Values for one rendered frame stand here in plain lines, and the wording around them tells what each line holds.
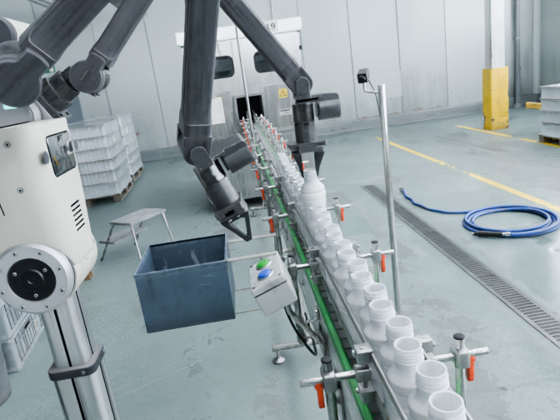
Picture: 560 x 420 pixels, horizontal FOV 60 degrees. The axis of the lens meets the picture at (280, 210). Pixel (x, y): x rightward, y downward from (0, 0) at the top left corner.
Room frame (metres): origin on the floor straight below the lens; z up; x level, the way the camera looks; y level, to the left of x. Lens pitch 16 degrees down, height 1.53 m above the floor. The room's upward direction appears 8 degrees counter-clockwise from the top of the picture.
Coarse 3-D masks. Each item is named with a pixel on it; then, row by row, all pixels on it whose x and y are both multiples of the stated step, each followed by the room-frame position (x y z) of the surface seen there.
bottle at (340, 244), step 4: (340, 240) 0.99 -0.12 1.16; (344, 240) 0.99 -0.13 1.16; (348, 240) 0.98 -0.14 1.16; (336, 244) 0.97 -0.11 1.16; (340, 244) 0.99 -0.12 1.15; (344, 244) 0.96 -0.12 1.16; (348, 244) 0.96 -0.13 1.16; (336, 248) 0.97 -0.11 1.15; (340, 248) 0.96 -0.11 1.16; (344, 248) 0.96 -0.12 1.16; (336, 252) 0.97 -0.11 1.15; (336, 256) 0.97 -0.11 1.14; (332, 260) 0.98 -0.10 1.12; (336, 260) 0.97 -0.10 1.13; (332, 264) 0.97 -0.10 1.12; (336, 264) 0.96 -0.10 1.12; (332, 268) 0.97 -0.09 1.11; (336, 268) 0.96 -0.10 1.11; (332, 272) 0.97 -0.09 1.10; (336, 300) 0.97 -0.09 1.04; (336, 304) 0.97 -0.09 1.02
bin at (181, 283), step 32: (160, 256) 1.83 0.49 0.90; (192, 256) 1.83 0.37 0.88; (224, 256) 1.58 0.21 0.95; (256, 256) 1.59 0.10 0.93; (160, 288) 1.53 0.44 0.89; (192, 288) 1.53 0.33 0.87; (224, 288) 1.54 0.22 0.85; (160, 320) 1.52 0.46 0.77; (192, 320) 1.53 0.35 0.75; (224, 320) 1.54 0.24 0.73
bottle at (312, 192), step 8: (312, 168) 1.34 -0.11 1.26; (304, 176) 1.32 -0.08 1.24; (312, 176) 1.31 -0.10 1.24; (304, 184) 1.32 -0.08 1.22; (312, 184) 1.31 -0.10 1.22; (320, 184) 1.32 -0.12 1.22; (304, 192) 1.31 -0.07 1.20; (312, 192) 1.30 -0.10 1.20; (320, 192) 1.30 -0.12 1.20; (304, 200) 1.31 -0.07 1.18; (312, 200) 1.30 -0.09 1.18; (320, 200) 1.30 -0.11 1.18
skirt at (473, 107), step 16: (528, 96) 11.66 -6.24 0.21; (416, 112) 11.49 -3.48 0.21; (432, 112) 11.52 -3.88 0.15; (448, 112) 11.54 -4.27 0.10; (464, 112) 11.57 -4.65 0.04; (320, 128) 11.35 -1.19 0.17; (336, 128) 11.37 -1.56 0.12; (352, 128) 11.40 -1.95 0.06; (368, 128) 11.41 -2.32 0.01; (144, 160) 11.10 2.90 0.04
